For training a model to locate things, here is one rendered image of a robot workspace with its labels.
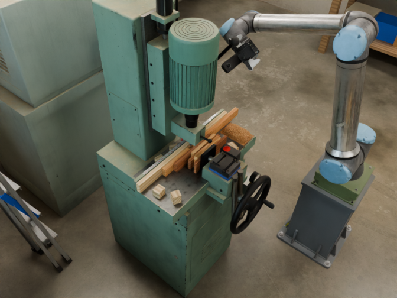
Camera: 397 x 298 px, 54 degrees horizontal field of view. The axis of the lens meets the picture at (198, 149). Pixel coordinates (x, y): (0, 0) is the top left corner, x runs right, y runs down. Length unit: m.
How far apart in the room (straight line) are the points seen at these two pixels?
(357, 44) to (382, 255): 1.58
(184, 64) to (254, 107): 2.16
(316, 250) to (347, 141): 0.95
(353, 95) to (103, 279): 1.68
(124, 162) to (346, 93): 1.02
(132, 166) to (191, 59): 0.70
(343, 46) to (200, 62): 0.55
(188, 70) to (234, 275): 1.43
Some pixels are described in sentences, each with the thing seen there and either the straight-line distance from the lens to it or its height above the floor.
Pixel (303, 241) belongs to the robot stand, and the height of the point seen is 0.06.
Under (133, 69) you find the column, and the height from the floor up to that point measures 1.31.
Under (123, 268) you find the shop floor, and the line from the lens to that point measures 2.45.
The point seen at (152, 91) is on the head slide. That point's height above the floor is 1.21.
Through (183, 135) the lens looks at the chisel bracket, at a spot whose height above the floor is 1.03.
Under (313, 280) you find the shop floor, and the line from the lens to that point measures 2.52.
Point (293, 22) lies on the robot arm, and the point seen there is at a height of 1.35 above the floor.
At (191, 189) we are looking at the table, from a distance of 1.60.
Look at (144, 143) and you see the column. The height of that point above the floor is 0.92.
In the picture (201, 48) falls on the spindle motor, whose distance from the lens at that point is 1.31.
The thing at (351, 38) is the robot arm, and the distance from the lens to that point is 1.56.
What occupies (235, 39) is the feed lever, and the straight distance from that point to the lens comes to 1.45.
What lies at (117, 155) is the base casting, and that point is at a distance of 1.89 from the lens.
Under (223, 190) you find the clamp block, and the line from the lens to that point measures 1.61.
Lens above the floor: 2.16
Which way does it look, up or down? 45 degrees down
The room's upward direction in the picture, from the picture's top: 3 degrees clockwise
